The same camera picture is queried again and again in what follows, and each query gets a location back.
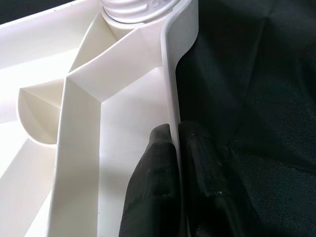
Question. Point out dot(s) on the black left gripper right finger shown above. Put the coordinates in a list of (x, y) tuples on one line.
[(209, 185)]

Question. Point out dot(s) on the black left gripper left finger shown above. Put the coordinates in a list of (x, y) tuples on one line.
[(150, 187)]

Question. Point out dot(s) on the white plastic children table top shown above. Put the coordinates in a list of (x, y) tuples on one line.
[(74, 123)]

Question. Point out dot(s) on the white plastic table leg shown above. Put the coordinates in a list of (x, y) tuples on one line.
[(138, 10)]

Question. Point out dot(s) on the black tablecloth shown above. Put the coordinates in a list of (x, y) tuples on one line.
[(247, 74)]

